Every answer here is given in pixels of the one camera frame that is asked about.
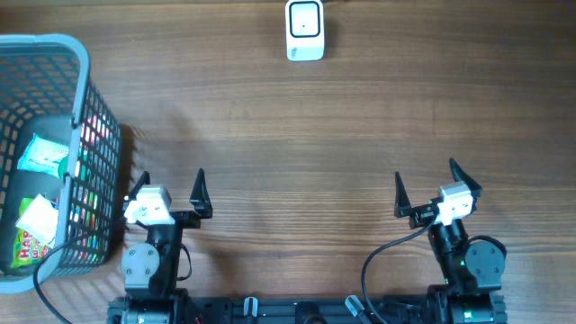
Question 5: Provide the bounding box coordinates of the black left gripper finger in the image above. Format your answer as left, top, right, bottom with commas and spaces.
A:
189, 168, 213, 219
127, 171, 150, 201

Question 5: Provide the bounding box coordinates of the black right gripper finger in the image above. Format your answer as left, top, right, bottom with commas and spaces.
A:
394, 172, 412, 218
449, 157, 482, 198

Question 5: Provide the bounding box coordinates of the teal tissue packet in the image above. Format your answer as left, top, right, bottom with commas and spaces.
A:
17, 133, 69, 178

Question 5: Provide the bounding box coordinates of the white snack packet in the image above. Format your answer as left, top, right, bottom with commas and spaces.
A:
15, 194, 59, 248

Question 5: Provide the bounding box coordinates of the Haribo gummy bag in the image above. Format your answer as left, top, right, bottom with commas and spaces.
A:
10, 197, 61, 270

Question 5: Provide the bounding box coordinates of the green lid jar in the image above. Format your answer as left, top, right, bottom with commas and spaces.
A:
58, 152, 87, 180

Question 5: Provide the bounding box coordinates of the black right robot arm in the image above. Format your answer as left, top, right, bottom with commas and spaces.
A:
394, 158, 508, 324

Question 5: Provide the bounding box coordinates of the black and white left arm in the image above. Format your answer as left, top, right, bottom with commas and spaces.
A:
106, 169, 213, 324

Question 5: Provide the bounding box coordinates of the white barcode scanner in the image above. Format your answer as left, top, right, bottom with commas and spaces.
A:
284, 0, 325, 62

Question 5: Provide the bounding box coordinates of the grey plastic mesh basket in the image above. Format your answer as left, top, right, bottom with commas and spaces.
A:
1, 34, 122, 294

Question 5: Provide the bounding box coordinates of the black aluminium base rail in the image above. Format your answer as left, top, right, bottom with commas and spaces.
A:
106, 295, 509, 324

